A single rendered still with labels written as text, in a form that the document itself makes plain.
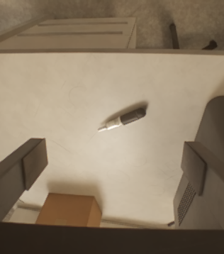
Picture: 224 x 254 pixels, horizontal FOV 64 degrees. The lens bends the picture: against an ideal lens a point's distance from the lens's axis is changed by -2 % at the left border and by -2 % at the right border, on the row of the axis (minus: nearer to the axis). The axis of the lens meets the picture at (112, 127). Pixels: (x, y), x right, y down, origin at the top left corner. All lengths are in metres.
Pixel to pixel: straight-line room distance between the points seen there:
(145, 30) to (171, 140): 0.91
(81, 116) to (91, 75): 0.12
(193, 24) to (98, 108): 0.98
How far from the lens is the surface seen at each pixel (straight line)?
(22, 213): 1.16
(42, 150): 0.16
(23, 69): 0.50
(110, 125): 0.47
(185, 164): 0.17
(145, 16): 1.29
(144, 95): 0.43
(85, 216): 0.79
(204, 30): 1.35
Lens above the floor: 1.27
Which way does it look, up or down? 48 degrees down
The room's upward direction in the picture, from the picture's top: 166 degrees counter-clockwise
